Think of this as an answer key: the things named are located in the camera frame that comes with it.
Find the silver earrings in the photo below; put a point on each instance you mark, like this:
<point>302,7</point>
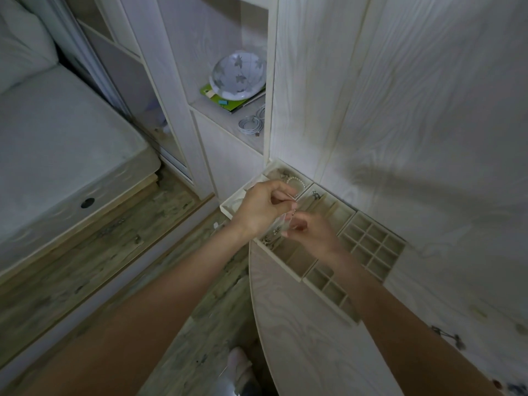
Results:
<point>315,196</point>

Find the beige large-compartment jewelry tray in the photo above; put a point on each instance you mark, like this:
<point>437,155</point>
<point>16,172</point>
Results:
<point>301,259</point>

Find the person's left forearm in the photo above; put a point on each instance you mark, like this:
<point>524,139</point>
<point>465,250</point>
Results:
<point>136,325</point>

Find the person's right hand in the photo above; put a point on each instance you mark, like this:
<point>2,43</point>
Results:
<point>317,237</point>

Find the white sock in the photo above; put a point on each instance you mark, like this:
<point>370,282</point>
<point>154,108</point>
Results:
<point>239,362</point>

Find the small metal jewelry pieces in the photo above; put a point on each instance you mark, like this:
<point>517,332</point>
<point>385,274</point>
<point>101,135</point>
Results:
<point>270,239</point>

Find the dark small trinket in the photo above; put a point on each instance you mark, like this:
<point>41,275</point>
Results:
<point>509,386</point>

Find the beige small-grid jewelry tray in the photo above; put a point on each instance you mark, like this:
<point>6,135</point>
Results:
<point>371,247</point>

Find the white wooden shelf cabinet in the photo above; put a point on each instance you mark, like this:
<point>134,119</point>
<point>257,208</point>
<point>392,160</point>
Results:
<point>214,131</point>

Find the white leaf-patterned bowl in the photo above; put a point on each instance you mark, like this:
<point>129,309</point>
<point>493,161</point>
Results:
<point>237,76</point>

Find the green book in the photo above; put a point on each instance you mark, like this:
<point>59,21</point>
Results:
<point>226,103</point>

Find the person's left fingers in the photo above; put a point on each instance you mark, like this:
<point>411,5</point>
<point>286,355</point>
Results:
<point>280,192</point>

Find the white mattress bed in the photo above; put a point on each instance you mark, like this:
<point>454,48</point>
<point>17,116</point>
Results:
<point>57,160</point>

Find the white pillow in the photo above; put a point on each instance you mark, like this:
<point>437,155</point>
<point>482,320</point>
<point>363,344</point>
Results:
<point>20,41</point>

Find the dark metal hair clip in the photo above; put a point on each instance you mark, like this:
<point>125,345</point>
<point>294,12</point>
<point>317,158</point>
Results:
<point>448,336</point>

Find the person's right fingers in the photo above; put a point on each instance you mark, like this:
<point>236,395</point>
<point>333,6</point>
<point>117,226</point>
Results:
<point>299,224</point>

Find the sliding wardrobe door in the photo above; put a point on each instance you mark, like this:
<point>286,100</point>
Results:
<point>136,90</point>

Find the person's right forearm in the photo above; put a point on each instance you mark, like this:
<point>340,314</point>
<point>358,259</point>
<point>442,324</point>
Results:
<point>396,325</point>

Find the person's left hand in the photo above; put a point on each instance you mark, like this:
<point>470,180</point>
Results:
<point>255,210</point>

